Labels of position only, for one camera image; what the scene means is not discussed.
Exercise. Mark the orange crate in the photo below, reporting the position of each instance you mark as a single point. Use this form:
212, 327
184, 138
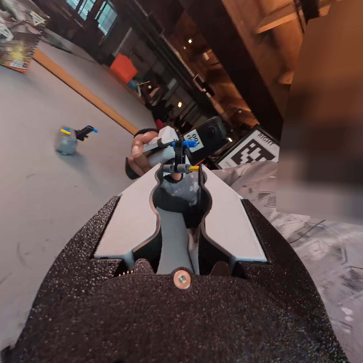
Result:
123, 68

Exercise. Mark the grey toy motor block assembly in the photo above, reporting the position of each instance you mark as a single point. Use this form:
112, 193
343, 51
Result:
66, 143

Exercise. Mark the person's right forearm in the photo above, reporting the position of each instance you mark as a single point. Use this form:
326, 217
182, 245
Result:
181, 192

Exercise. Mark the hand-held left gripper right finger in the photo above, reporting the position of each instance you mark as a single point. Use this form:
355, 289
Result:
232, 224

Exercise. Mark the grey desk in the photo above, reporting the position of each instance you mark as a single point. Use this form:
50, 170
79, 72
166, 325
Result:
56, 198

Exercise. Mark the black white marker board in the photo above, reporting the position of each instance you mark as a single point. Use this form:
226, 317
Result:
249, 150

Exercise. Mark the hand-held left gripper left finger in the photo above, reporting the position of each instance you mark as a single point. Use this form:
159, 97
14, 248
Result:
130, 224

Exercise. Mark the person's right hand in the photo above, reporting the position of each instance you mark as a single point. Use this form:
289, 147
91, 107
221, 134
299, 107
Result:
137, 164

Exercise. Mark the grey table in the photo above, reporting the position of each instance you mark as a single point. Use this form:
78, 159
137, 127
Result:
107, 90

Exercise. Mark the factory window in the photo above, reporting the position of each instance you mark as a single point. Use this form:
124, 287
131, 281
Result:
106, 17

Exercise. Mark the small black toy brick assembly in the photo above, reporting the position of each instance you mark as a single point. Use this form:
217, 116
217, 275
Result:
180, 156

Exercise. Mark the toy truck cardboard box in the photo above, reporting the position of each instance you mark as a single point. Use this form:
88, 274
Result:
19, 42

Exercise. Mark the teal container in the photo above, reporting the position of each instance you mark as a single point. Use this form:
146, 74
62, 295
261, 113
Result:
133, 83

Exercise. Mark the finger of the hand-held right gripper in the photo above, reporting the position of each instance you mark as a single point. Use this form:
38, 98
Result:
170, 136

